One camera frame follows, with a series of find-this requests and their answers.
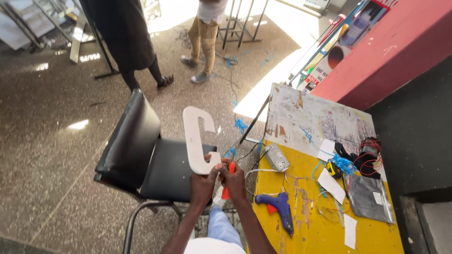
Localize person's left hand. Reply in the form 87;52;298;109
189;154;222;206

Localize person's right hand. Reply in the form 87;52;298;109
218;159;248;206

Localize orange utility knife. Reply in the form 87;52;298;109
221;162;236;200

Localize white letter C cutout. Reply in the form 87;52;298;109
182;106;222;175

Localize grey power socket box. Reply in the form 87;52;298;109
262;143;291;172

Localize person's blue jeans leg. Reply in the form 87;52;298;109
208;206;244;249

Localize blue hot glue gun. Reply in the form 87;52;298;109
254;192;295;236

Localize person's white shirt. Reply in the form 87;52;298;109
183;237;247;254

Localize black padded chair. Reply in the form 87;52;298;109
93;88;218;254

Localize white worn board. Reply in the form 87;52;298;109
264;83;378;160

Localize white paper scrap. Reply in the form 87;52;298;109
317;167;347;205
343;213;358;250
317;138;336;162

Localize yellow tape measure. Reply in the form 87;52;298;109
326;162;343;179

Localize yellow worktable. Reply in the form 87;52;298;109
246;139;405;254

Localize blue plastic film scraps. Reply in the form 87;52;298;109
330;153;357;176

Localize silver foil bag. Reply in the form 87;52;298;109
348;174;396;224

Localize printed poster boards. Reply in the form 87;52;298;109
289;0;400;93

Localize black metal stand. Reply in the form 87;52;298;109
79;0;121;80

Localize red counter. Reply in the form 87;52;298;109
311;0;452;112

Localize white cable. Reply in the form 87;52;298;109
244;168;283;197

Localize metal frame stand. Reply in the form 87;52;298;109
218;0;270;50

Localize metal frame rack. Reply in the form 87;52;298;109
0;0;89;64

